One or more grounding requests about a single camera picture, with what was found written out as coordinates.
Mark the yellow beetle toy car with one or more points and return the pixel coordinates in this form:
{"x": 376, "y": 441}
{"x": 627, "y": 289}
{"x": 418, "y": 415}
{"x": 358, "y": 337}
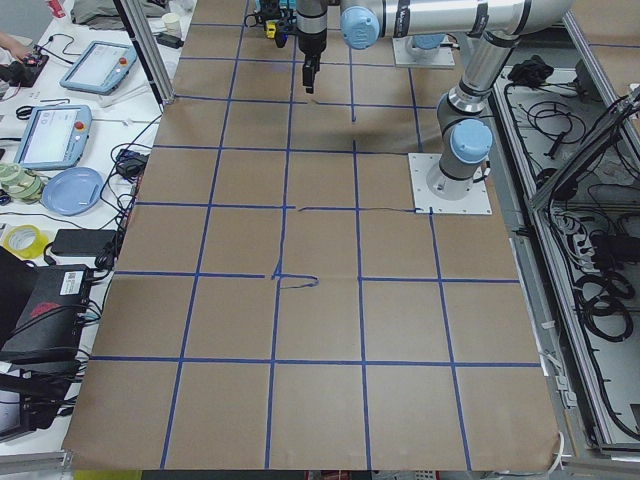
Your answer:
{"x": 270, "y": 29}

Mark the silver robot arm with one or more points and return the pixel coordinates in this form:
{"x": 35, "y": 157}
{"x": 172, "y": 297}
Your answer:
{"x": 417, "y": 30}

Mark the paper cup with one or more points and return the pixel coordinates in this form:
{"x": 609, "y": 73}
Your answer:
{"x": 172, "y": 24}

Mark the upper teach pendant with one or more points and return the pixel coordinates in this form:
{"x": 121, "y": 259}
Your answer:
{"x": 100, "y": 69}

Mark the teach pendant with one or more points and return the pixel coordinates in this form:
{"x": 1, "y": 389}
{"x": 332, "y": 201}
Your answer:
{"x": 55, "y": 137}
{"x": 100, "y": 69}

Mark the lower teach pendant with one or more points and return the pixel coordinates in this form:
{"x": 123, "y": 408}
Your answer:
{"x": 55, "y": 137}

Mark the blue plastic plate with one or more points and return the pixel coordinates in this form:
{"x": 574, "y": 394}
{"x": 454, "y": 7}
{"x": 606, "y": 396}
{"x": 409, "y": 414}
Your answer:
{"x": 73, "y": 191}

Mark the black power adapter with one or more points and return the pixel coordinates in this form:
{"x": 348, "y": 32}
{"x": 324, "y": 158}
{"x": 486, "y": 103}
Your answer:
{"x": 81, "y": 242}

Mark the green tape rolls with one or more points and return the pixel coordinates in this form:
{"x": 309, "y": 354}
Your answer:
{"x": 20, "y": 183}

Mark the yellow tape roll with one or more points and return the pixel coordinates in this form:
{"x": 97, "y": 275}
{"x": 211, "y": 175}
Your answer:
{"x": 25, "y": 241}

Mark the black laptop computer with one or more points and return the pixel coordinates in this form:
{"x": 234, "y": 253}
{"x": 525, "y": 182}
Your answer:
{"x": 41, "y": 309}

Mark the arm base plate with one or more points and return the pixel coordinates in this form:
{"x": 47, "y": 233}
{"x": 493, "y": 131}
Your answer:
{"x": 435, "y": 193}
{"x": 431, "y": 51}

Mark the aluminium frame post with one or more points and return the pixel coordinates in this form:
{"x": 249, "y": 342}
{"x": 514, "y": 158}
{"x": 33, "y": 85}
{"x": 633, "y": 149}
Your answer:
{"x": 140, "y": 34}

